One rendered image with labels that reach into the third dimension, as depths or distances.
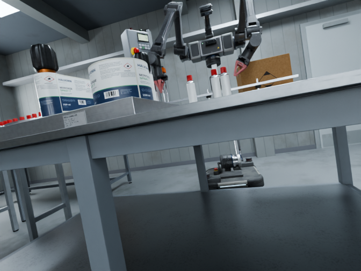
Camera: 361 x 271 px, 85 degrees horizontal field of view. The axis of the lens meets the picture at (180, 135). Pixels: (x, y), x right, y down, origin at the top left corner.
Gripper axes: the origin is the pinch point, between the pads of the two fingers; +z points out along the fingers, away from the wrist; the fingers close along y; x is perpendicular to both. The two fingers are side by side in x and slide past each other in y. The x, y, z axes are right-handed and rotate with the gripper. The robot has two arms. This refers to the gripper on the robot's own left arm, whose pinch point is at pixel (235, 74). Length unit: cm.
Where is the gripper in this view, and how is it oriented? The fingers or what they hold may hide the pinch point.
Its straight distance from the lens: 121.7
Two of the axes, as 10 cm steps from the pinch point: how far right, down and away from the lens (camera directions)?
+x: 8.3, 5.3, -1.8
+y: -2.8, 1.1, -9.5
